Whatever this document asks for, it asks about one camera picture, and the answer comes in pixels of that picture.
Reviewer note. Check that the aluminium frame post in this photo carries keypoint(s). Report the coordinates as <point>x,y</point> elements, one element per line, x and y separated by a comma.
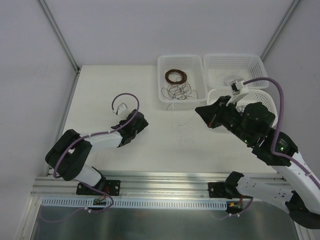
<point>292,8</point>
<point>59,35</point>

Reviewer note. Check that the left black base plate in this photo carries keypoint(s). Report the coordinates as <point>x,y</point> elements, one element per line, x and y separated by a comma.
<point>111,187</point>

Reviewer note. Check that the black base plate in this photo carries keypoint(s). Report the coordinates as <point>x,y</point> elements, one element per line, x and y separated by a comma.
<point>225,190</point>
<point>111,187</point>

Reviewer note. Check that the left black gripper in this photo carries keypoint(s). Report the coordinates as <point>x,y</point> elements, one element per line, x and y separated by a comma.
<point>139,121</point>

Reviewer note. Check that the white basket with white cable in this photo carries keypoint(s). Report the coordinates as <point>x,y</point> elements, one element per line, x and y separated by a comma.
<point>222,68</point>

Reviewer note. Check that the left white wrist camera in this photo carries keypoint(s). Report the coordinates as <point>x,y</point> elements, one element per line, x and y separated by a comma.
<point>122,110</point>

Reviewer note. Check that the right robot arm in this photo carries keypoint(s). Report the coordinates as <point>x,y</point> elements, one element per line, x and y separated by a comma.
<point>253,126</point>

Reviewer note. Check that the left aluminium frame post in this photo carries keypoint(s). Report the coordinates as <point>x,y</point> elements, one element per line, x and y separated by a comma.
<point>59,35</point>

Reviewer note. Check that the white basket with brown cables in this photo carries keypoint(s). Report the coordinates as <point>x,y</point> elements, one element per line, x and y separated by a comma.
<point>193,90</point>

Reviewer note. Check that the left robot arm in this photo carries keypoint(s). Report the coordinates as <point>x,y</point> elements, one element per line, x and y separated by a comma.
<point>69,154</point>

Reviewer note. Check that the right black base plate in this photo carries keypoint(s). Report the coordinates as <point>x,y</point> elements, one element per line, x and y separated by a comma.
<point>225,190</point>

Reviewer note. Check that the aluminium mounting rail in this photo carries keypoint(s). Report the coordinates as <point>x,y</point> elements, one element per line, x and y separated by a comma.
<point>138,185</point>

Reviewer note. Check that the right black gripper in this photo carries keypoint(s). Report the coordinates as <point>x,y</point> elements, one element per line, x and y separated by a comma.
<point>221,114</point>

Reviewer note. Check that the white slotted cable duct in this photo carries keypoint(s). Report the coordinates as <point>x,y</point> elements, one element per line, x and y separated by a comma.
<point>132,203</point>

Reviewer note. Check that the white basket with purple cables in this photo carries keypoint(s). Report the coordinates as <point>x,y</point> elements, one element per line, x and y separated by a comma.
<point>254,96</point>

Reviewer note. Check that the right aluminium frame post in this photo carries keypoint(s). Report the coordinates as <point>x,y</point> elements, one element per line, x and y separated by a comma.
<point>292,8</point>

